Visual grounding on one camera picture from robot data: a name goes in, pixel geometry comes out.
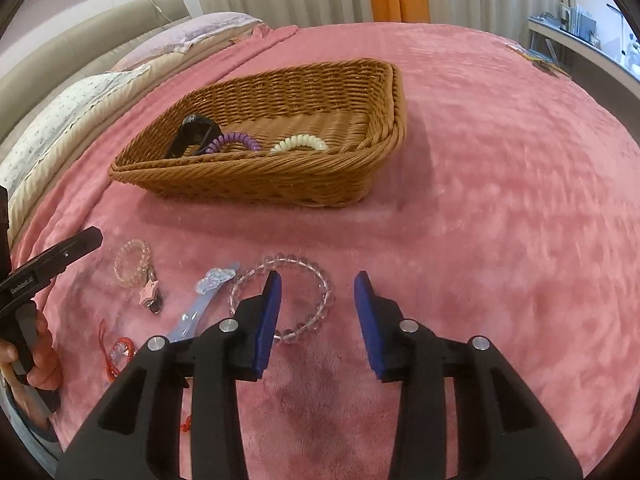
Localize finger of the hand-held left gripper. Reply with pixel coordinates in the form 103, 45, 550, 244
10, 226, 104, 282

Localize beige quilt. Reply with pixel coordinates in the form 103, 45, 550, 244
0, 25, 266, 256

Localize person's left hand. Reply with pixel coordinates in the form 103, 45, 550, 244
0, 305, 62, 392

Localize white floral pillow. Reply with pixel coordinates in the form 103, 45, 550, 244
0, 65, 151, 186

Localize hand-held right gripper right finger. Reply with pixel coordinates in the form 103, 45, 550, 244
353, 270, 586, 480

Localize beige padded headboard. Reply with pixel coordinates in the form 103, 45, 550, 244
0, 0, 188, 156

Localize grey white desk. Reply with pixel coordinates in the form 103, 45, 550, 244
525, 10, 640, 91

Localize clear bead bracelet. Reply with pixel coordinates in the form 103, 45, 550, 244
229, 255, 335, 345

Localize clear pink spiral hair tie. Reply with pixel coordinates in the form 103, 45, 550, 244
114, 238, 152, 288

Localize small dark yellow object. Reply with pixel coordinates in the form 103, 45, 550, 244
525, 52, 571, 79

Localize light blue cloud hair clip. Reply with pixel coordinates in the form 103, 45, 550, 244
165, 260, 242, 343

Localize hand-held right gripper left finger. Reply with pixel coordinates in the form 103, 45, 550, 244
55, 270, 283, 480

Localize black hair clip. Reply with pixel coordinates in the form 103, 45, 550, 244
165, 115, 225, 157

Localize brown wicker basket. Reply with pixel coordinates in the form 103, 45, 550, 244
108, 58, 408, 208

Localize grey blue curved object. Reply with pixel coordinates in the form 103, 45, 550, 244
0, 385, 61, 461

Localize pale purple pillow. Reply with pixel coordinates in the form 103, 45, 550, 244
110, 12, 263, 73

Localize red cord bracelet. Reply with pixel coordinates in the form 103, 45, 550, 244
98, 319, 137, 386

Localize books on desk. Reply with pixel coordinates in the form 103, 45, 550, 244
557, 2, 598, 38

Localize pink star clip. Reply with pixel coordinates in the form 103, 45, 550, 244
138, 266, 163, 316

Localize pink fleece blanket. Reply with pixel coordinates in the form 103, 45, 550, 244
10, 22, 640, 480

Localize cream spiral hair tie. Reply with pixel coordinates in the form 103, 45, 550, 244
270, 133, 330, 155

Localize purple spiral hair tie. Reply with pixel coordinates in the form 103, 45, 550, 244
202, 131, 262, 155

